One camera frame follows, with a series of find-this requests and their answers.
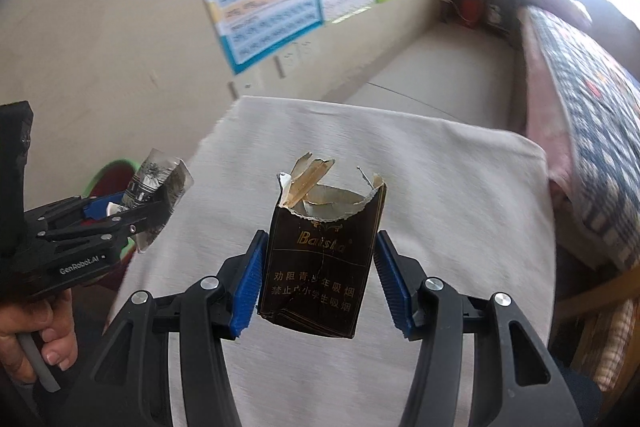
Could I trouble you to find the red bucket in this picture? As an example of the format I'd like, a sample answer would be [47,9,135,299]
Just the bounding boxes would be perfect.
[460,0,484,28]

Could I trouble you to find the red bin with green rim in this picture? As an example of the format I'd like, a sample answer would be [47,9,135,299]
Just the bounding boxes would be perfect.
[82,159,144,290]

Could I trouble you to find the large white wall socket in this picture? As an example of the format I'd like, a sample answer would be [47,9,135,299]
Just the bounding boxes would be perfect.
[227,67,266,100]

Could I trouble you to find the white table cloth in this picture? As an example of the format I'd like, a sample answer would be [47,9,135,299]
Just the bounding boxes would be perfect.
[107,94,559,427]

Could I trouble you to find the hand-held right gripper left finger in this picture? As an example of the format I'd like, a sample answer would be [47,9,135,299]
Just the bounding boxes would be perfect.
[75,229,269,427]

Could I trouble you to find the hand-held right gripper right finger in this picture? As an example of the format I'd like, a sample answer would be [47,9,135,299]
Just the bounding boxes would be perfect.
[374,229,586,427]

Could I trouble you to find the silver printed plastic wrapper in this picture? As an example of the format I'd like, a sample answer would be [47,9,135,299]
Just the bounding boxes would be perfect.
[122,147,195,256]

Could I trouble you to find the person's left hand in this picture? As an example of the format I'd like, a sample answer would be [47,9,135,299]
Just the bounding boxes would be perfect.
[0,294,79,384]

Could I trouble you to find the plaid quilt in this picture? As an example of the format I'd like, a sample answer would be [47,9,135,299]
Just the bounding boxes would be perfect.
[530,7,640,271]

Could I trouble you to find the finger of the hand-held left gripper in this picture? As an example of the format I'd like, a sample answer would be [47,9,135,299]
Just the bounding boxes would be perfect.
[25,193,126,231]
[37,199,171,256]

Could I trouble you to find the dark brown cigarette pack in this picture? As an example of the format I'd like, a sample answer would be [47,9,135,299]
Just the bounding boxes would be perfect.
[256,151,389,341]

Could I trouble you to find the bed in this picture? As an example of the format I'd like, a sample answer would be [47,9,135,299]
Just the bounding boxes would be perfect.
[517,4,640,274]

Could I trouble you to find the grey cable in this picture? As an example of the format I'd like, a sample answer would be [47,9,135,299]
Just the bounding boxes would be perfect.
[19,332,62,394]

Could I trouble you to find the wooden chair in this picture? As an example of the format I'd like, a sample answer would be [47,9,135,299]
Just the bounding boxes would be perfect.
[555,272,640,394]

